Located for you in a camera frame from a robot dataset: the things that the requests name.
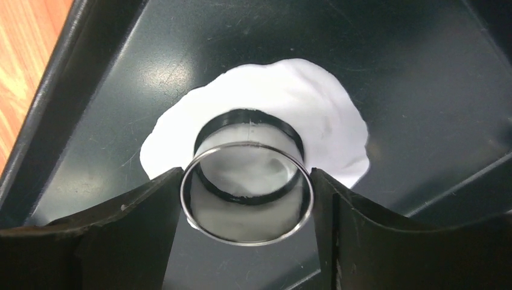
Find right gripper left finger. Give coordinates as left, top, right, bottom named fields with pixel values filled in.
left=1, top=168, right=183, bottom=289

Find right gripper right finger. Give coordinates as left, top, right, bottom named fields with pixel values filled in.
left=311, top=169, right=511, bottom=289

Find round metal cutter ring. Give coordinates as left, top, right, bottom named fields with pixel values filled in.
left=180, top=108, right=315, bottom=247

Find black baking tray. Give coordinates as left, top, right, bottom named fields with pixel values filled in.
left=1, top=1, right=511, bottom=289

